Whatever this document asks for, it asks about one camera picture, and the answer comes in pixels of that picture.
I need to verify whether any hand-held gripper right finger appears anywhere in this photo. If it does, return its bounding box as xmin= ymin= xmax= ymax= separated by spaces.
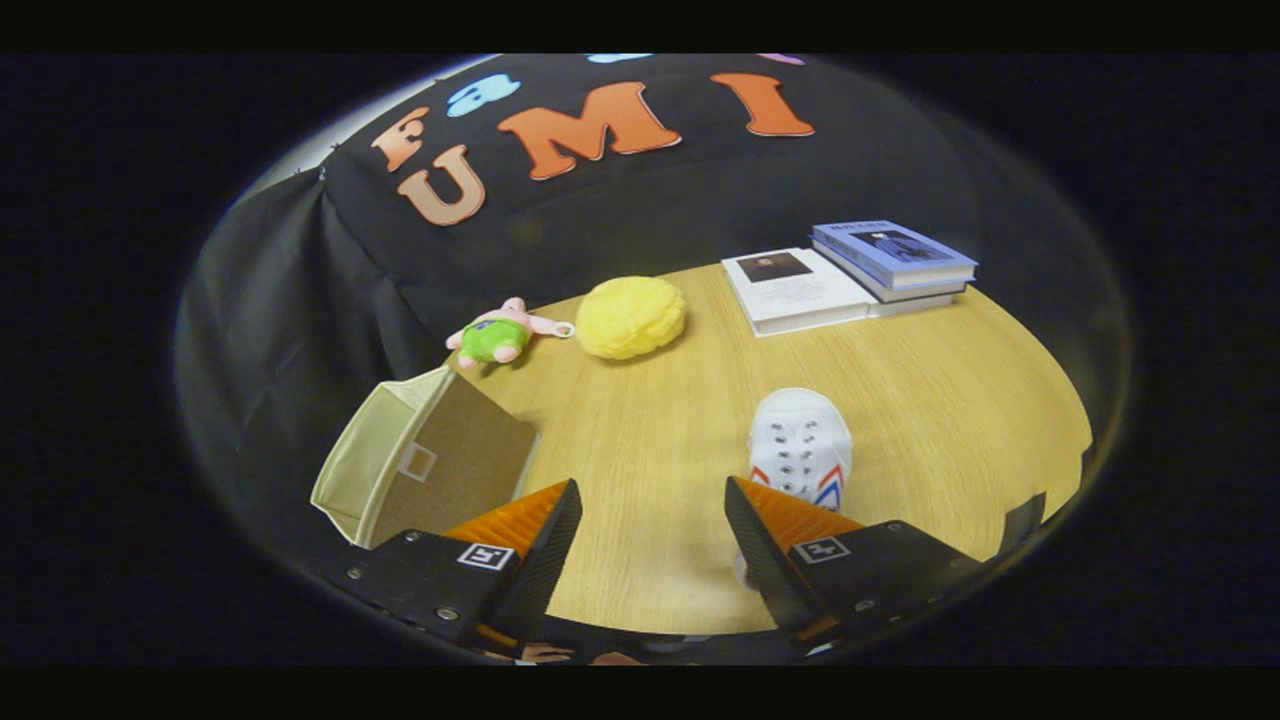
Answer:
xmin=724 ymin=476 xmax=991 ymax=646

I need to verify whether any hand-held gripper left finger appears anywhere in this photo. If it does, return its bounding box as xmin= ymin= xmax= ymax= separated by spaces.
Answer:
xmin=335 ymin=478 xmax=584 ymax=646

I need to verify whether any beige fabric storage box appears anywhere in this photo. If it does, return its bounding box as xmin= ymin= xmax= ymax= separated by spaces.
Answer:
xmin=310 ymin=366 xmax=541 ymax=549

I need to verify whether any white striped shoe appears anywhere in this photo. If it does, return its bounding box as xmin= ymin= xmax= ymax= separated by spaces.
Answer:
xmin=735 ymin=388 xmax=854 ymax=591

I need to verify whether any pink and green plush toy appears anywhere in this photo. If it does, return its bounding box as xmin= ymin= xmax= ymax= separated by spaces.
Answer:
xmin=446 ymin=296 xmax=576 ymax=369

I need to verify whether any yellow plush ball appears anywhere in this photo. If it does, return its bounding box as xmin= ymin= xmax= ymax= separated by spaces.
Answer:
xmin=575 ymin=276 xmax=688 ymax=361

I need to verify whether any white book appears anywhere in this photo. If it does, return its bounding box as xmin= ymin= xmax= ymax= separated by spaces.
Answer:
xmin=721 ymin=247 xmax=969 ymax=338

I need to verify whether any blue book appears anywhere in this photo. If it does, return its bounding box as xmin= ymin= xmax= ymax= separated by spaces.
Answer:
xmin=810 ymin=220 xmax=979 ymax=304

